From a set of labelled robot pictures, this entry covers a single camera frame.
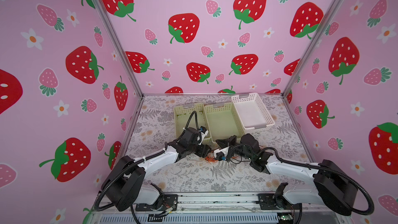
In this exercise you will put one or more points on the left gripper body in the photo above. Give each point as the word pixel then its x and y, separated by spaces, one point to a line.
pixel 201 150

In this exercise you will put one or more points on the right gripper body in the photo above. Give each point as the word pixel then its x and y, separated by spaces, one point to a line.
pixel 237 148

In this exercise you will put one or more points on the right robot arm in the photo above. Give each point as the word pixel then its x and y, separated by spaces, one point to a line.
pixel 324 183

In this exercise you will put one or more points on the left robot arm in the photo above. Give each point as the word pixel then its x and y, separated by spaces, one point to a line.
pixel 124 186

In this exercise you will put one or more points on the left green basket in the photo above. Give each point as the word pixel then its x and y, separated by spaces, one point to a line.
pixel 182 114

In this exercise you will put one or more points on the green basket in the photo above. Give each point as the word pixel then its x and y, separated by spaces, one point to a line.
pixel 182 114
pixel 223 121

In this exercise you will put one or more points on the white perforated basket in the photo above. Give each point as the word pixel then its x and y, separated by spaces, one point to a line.
pixel 252 112

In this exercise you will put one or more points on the middle green basket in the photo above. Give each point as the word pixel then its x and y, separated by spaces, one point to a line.
pixel 223 121

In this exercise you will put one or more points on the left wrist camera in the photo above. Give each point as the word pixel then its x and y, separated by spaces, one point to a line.
pixel 204 132

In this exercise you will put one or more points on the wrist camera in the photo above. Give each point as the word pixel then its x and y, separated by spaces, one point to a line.
pixel 221 154
pixel 204 132

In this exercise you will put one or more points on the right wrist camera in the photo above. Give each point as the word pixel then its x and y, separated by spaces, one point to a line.
pixel 221 154

